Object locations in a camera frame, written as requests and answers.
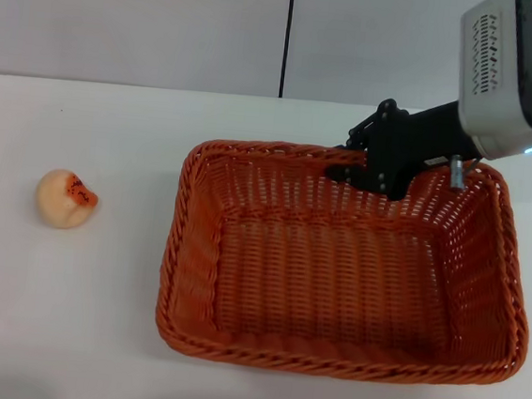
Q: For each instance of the orange woven rectangular basket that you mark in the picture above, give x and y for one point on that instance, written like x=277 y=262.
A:
x=333 y=281

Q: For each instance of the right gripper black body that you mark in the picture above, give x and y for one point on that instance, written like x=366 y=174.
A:
x=407 y=147

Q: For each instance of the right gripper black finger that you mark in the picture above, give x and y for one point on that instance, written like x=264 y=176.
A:
x=367 y=131
x=348 y=174

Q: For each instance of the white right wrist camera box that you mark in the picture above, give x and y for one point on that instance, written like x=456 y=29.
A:
x=490 y=70

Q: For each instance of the peach toy with orange patch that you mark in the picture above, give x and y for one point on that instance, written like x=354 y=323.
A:
x=61 y=201

